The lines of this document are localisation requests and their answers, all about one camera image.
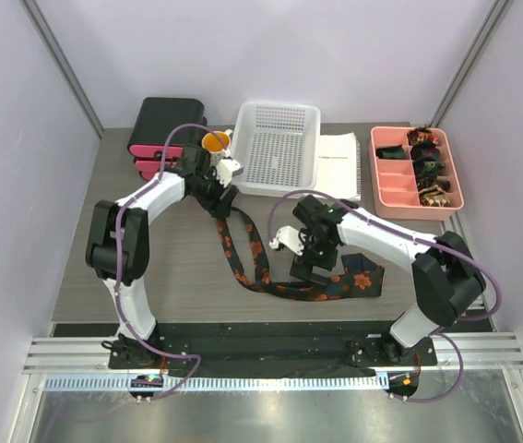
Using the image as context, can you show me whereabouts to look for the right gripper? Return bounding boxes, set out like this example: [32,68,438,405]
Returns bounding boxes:
[291,228,339,291]

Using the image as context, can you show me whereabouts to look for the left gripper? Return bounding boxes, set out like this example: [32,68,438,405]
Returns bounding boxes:
[190,167,237,219]

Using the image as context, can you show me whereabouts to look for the black orange floral tie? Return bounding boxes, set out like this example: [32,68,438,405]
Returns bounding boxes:
[216,208,385,303]

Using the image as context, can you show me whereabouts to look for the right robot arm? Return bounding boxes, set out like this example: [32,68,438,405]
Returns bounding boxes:
[287,196,486,365]

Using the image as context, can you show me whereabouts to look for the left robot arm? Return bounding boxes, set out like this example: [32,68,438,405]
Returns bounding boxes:
[85,145,243,368]

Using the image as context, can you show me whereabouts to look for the floral mug yellow inside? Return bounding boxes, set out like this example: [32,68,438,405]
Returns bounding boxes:
[201,129,233,167]

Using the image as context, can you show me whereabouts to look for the black pink drawer box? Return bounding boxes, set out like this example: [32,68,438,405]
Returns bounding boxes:
[126,97,207,181]

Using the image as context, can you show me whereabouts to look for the white perforated plastic basket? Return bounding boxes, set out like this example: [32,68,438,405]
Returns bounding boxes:
[231,101,321,198]

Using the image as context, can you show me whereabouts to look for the white paper booklet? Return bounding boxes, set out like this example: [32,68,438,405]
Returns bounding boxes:
[303,132,362,201]

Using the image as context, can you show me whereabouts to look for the pink compartment organizer tray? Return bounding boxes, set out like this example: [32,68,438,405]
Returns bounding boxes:
[369,126,464,221]

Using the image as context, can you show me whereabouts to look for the green dark rolled tie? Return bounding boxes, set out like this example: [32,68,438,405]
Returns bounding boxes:
[413,160,446,180]

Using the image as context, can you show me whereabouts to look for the blue red rolled tie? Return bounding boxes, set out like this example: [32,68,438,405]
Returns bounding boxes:
[410,143,441,162]

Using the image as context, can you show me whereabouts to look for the red patterned rolled tie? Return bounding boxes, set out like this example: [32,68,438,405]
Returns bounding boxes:
[407,126,439,147]

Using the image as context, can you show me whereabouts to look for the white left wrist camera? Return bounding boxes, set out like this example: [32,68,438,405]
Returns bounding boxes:
[215,158,244,187]

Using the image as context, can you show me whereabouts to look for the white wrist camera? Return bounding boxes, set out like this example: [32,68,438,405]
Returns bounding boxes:
[215,158,244,187]
[269,225,307,257]

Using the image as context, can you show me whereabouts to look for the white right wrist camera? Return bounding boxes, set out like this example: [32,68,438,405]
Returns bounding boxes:
[269,225,307,257]

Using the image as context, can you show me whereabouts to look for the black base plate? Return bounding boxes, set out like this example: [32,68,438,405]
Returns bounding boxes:
[102,321,437,377]

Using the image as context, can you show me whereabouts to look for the slotted cable duct rail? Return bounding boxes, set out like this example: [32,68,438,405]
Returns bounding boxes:
[44,372,389,393]

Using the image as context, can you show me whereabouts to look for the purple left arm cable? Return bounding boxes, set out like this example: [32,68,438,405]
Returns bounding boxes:
[101,122,239,401]

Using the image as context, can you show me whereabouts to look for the left aluminium frame post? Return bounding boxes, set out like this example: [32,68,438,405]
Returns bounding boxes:
[19,0,104,138]

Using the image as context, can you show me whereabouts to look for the aluminium corner frame post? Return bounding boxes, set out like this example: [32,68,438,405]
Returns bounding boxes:
[429,0,514,127]

